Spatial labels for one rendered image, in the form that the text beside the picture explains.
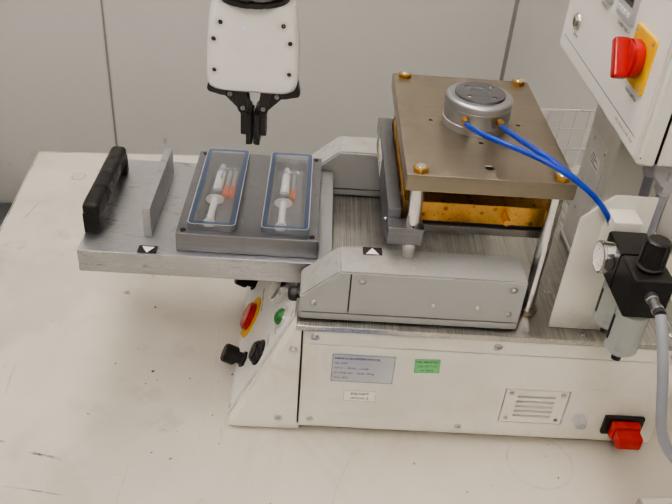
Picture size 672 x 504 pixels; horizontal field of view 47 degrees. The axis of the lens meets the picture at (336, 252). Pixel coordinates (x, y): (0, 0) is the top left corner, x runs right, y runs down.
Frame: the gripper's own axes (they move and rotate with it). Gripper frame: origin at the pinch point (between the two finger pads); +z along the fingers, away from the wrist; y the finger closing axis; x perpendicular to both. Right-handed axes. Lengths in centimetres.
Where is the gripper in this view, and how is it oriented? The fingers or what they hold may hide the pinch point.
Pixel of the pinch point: (253, 124)
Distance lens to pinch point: 93.7
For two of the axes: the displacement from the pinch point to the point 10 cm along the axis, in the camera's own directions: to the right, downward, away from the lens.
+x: 0.3, -5.8, 8.2
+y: 10.0, 0.7, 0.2
